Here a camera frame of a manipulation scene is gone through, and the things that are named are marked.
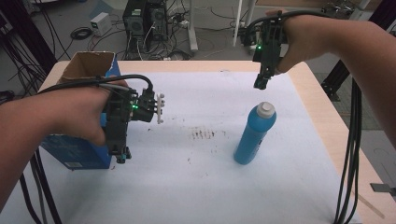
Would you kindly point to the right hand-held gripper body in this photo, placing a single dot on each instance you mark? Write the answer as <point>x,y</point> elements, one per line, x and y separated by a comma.
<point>271,43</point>

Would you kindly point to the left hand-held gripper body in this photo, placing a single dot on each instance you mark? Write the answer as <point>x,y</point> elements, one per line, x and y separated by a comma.
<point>116,124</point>

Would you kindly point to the blue cardboard box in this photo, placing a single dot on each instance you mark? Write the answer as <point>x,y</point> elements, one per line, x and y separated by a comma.
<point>77,152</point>

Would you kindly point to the blue bottle with white cap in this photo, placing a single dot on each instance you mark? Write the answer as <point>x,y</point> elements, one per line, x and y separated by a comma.
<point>253,133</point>

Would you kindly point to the person's right hand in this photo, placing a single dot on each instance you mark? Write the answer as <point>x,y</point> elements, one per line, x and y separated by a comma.
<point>305,37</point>

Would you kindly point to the person's left hand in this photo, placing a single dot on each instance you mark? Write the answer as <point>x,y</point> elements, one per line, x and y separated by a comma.
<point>77,109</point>

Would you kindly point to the white table leg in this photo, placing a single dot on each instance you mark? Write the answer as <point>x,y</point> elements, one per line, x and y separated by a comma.
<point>239,21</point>
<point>192,28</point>

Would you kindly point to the black metal stand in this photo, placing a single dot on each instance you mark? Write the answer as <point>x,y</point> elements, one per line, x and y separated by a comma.
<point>336,79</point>

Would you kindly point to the white power strip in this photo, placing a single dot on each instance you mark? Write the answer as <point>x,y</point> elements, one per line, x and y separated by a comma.
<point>182,23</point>

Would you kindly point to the white box device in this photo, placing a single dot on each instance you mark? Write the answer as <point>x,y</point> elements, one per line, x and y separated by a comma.
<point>100,23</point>

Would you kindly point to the black computer tower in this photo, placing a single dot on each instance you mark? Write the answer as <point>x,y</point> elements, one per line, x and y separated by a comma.
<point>156,18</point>
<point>134,21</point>

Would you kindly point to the thin wooden stick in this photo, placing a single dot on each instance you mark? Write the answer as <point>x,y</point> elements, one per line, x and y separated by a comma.
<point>372,207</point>

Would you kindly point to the black metal frame strut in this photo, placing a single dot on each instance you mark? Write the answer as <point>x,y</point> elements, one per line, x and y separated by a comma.
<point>28,34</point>

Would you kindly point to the grey metal bracket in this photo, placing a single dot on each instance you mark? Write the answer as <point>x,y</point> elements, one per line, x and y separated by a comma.
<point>383,188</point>

